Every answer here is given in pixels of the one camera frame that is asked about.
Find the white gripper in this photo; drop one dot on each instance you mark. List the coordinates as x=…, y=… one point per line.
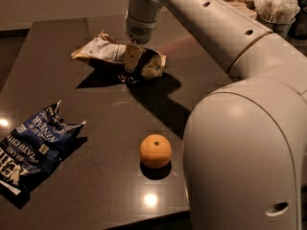
x=140, y=31

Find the brown chip bag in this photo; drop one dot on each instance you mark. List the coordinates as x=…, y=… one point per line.
x=106, y=54

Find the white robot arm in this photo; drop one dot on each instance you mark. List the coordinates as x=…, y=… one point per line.
x=244, y=144

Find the blue chip bag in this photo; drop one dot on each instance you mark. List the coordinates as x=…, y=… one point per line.
x=33, y=150

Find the orange fruit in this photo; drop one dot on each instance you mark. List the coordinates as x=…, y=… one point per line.
x=155, y=151

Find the metal cup with packets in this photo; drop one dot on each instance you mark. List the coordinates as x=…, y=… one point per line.
x=278, y=15

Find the black wire napkin basket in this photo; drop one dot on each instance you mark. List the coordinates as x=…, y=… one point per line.
x=245, y=6

